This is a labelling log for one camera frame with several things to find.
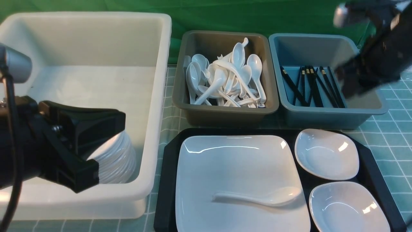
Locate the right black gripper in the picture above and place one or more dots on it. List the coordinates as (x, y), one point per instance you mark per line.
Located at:
(367, 71)

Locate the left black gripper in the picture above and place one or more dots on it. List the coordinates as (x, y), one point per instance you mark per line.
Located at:
(67, 136)

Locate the white small bowl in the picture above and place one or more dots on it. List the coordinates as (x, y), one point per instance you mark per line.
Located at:
(345, 206)
(326, 154)

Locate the white soup spoon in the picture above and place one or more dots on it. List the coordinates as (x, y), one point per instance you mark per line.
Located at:
(277, 198)

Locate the large white square plate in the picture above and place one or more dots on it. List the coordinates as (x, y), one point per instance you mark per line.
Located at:
(255, 165)

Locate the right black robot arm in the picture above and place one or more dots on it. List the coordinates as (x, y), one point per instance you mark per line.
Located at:
(393, 26)

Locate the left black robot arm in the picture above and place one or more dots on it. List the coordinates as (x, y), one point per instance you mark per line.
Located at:
(18, 145)

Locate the black chopsticks in bin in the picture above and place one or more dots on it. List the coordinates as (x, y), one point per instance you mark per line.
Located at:
(309, 86)

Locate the blue-grey plastic bin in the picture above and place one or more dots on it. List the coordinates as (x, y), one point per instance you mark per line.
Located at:
(291, 53)

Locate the stack of white bowls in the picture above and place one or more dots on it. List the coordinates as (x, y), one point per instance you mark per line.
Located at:
(116, 160)

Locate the green checked tablecloth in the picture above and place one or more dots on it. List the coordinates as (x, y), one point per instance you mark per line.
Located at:
(388, 136)

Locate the green backdrop cloth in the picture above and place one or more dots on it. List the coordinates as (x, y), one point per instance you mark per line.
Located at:
(264, 17)

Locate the large white plastic tub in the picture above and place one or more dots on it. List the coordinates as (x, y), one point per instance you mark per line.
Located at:
(112, 60)

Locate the black serving tray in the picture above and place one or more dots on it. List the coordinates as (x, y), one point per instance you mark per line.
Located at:
(369, 176)

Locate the pile of white spoons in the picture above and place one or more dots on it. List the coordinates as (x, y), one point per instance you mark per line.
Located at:
(233, 80)

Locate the brown plastic bin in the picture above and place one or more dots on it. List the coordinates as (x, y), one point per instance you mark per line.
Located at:
(211, 44)

